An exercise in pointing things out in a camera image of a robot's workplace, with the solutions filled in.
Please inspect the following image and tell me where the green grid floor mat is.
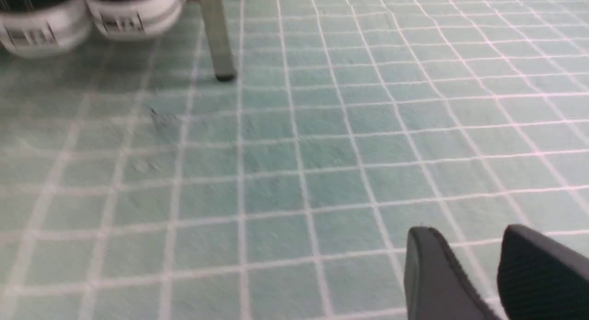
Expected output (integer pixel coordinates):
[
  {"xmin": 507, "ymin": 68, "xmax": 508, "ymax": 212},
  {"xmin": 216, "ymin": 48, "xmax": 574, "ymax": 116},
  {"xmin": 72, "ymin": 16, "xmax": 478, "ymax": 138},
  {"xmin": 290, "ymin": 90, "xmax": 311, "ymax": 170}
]
[{"xmin": 0, "ymin": 0, "xmax": 589, "ymax": 320}]

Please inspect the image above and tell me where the black canvas sneaker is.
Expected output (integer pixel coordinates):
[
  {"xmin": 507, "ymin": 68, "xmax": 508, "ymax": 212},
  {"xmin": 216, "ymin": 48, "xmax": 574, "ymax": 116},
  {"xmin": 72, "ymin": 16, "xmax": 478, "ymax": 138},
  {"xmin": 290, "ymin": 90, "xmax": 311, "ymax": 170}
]
[
  {"xmin": 86, "ymin": 0, "xmax": 187, "ymax": 41},
  {"xmin": 0, "ymin": 0, "xmax": 93, "ymax": 58}
]

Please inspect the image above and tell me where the silver metal shoe rack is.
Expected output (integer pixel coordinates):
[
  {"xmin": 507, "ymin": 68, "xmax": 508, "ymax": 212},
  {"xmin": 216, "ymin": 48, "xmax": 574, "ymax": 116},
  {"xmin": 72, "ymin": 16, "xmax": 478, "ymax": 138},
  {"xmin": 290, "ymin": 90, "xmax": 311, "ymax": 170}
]
[{"xmin": 191, "ymin": 0, "xmax": 237, "ymax": 81}]

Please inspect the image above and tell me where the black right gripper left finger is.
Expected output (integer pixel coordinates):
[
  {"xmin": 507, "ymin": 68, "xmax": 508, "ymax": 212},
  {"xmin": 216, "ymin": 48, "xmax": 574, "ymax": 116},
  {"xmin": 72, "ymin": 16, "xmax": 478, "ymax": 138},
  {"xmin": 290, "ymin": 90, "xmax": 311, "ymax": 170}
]
[{"xmin": 404, "ymin": 227, "xmax": 499, "ymax": 320}]

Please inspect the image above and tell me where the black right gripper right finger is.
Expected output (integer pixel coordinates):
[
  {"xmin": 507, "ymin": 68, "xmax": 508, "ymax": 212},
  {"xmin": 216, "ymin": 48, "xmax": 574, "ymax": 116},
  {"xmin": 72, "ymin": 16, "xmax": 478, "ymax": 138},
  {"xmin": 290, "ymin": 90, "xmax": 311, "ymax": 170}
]
[{"xmin": 497, "ymin": 224, "xmax": 589, "ymax": 320}]

